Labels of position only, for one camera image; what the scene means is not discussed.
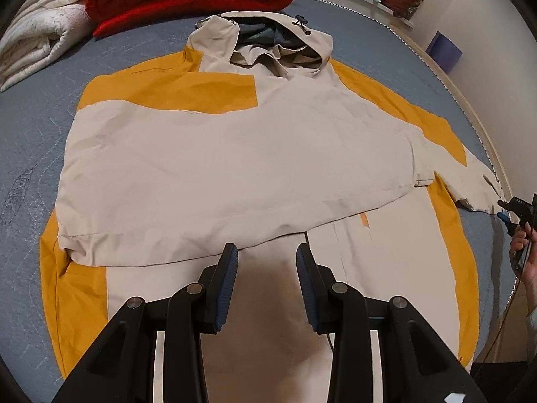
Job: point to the cream folded blanket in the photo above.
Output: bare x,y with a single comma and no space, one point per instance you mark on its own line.
41,31

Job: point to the purple bag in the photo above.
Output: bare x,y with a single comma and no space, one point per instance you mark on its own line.
443,52

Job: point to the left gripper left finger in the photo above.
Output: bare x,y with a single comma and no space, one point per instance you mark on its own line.
119,366

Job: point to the beige and yellow hooded jacket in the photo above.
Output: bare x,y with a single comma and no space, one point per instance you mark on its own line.
264,147

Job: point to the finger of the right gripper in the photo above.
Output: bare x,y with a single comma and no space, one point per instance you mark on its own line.
509,224
516,205

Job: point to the grey quilted mattress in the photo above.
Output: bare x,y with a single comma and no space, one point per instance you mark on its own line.
37,114

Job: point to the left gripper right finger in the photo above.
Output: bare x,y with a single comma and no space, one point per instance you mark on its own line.
416,365

